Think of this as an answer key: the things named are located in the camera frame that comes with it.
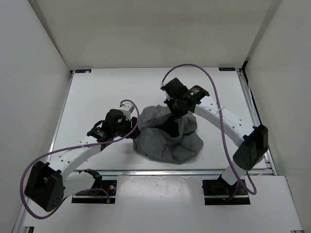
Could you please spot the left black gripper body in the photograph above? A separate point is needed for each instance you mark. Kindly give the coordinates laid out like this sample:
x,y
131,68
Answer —
x,y
124,128

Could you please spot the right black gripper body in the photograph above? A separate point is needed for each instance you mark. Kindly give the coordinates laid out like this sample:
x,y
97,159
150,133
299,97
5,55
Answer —
x,y
175,108

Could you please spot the grey pleated skirt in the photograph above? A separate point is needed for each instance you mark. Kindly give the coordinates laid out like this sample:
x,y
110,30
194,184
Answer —
x,y
154,142

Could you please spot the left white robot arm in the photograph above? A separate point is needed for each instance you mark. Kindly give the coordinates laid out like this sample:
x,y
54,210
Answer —
x,y
49,183

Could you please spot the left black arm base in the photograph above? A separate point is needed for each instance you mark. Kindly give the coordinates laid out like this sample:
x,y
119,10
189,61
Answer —
x,y
101,192

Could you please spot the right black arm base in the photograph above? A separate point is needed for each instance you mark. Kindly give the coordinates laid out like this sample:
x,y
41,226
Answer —
x,y
218,193

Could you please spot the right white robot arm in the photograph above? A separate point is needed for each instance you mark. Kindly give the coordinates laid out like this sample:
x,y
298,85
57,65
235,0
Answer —
x,y
252,141

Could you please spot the right blue table label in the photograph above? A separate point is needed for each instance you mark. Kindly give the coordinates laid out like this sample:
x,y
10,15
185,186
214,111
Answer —
x,y
227,69

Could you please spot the blue table label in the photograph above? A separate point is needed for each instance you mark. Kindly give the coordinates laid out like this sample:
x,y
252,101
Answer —
x,y
83,70
227,69

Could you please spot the left blue table label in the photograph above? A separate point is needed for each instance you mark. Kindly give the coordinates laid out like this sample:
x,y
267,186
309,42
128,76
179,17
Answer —
x,y
83,70

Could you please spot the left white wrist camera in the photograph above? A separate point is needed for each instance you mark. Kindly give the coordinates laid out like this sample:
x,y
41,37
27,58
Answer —
x,y
127,108

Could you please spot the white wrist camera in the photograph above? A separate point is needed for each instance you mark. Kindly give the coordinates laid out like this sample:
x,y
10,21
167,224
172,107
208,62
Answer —
x,y
163,87
127,108

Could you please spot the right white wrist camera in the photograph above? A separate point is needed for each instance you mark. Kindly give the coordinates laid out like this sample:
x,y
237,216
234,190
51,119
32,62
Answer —
x,y
163,87

